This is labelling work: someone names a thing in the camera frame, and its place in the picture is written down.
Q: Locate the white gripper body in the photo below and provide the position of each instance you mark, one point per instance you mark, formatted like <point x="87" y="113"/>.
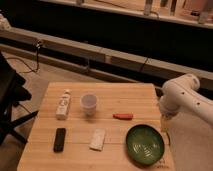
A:
<point x="165" y="122"/>

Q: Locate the green ceramic bowl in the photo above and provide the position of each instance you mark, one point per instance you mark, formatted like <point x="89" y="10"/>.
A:
<point x="144" y="144"/>

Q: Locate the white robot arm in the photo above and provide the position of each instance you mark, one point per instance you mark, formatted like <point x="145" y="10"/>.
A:
<point x="182" y="92"/>

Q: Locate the white rectangular packet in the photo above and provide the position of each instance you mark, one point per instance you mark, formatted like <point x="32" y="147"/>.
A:
<point x="97" y="140"/>

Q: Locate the translucent plastic cup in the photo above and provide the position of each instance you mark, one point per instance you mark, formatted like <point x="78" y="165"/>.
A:
<point x="88" y="103"/>

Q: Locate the white tube bottle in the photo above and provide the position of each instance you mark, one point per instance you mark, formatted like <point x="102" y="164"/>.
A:
<point x="63" y="105"/>

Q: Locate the black remote control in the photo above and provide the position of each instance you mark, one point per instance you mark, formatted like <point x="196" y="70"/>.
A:
<point x="59" y="140"/>

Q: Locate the black office chair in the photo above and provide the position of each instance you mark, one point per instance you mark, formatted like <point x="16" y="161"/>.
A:
<point x="11" y="93"/>

